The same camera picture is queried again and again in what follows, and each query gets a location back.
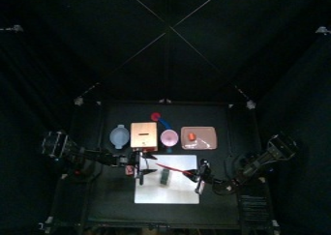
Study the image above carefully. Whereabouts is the green toy sushi roll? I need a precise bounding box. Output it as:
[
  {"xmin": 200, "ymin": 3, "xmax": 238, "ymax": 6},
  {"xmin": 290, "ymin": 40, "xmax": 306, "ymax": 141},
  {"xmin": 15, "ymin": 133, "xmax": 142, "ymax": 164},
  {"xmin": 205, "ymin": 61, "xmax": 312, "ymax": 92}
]
[{"xmin": 158, "ymin": 168, "xmax": 172, "ymax": 186}]

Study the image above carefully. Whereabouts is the pale blue round bowl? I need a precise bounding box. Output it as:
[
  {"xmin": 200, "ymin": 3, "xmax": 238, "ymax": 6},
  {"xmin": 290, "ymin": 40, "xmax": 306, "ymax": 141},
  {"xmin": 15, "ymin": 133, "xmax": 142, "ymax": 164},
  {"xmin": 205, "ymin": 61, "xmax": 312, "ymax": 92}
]
[{"xmin": 108, "ymin": 124, "xmax": 130, "ymax": 150}]

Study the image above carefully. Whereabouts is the wooden box with red drawer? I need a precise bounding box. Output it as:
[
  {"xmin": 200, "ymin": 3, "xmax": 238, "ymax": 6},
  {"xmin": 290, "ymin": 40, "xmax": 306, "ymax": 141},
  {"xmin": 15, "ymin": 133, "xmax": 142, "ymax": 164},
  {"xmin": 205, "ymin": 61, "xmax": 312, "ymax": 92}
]
[{"xmin": 129, "ymin": 122, "xmax": 158, "ymax": 154}]

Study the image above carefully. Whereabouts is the pink plastic tray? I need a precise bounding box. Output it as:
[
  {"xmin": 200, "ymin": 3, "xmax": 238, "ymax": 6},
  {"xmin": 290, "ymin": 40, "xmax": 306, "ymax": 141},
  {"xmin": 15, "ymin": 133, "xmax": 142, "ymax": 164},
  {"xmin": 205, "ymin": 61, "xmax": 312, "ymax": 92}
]
[{"xmin": 180, "ymin": 126, "xmax": 218, "ymax": 151}]

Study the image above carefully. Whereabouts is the white plastic cutting board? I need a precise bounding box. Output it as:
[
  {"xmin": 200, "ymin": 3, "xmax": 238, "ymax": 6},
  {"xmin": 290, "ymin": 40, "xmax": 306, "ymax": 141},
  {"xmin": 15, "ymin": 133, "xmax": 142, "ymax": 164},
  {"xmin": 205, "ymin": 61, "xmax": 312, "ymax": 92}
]
[{"xmin": 133, "ymin": 154, "xmax": 200, "ymax": 205}]

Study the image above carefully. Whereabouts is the black labelled base plate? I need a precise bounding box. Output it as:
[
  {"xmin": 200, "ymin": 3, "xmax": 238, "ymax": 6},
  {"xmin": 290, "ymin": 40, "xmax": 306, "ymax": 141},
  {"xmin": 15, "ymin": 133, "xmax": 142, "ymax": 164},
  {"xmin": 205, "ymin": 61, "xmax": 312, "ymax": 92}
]
[{"xmin": 237, "ymin": 193, "xmax": 270, "ymax": 227}]

